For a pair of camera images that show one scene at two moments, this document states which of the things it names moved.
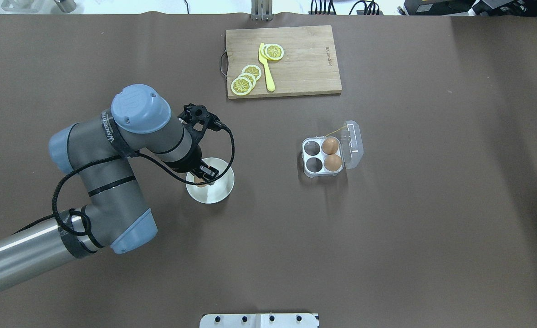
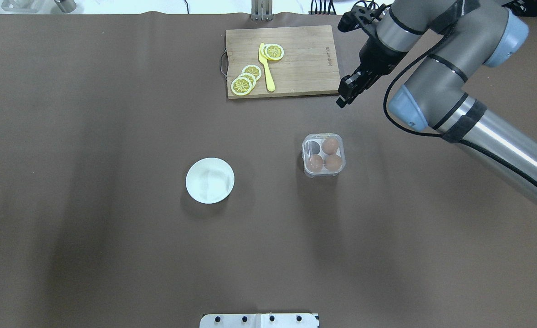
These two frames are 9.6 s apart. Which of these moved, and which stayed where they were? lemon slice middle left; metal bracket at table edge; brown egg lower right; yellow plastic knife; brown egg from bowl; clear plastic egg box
Moved: brown egg from bowl; clear plastic egg box
Stayed: yellow plastic knife; lemon slice middle left; metal bracket at table edge; brown egg lower right
